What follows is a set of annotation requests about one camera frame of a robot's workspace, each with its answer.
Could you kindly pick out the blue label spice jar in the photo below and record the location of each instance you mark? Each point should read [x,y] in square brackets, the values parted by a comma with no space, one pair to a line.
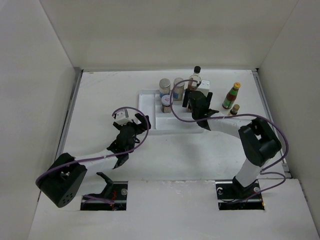
[164,87]

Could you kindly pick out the pink label spice jar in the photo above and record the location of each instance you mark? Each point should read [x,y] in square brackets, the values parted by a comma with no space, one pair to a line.
[179,89]

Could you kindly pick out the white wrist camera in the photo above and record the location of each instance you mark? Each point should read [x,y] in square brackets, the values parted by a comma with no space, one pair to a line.
[204,87]
[121,117]

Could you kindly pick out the tall dark soy sauce bottle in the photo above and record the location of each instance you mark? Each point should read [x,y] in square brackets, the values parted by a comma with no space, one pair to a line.
[194,79]

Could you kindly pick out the small yellow label bottle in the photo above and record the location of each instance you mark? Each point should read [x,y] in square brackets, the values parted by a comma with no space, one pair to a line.
[234,110]

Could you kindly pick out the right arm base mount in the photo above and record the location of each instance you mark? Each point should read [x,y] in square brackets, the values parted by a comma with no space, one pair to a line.
[232,196]

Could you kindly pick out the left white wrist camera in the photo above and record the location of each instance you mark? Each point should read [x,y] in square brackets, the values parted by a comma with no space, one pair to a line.
[121,117]

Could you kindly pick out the red cap chili sauce bottle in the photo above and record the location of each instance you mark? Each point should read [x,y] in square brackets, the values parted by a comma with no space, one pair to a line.
[231,96]

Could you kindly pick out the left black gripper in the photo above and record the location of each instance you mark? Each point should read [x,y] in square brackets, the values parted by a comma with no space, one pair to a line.
[143,121]

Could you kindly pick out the white divided organizer tray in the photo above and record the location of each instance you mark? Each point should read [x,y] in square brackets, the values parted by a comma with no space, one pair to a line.
[149,102]

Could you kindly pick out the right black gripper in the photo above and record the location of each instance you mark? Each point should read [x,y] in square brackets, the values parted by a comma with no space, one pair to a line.
[186,98]

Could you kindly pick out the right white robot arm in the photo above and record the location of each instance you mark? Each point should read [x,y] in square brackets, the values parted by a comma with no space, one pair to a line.
[258,140]

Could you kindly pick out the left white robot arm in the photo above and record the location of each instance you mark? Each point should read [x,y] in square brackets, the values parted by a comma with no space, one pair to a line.
[62,181]

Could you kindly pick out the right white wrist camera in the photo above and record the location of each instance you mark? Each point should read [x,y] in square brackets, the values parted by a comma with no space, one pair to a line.
[204,87]

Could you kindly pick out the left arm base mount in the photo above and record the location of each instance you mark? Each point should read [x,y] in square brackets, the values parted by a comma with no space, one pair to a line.
[112,198]

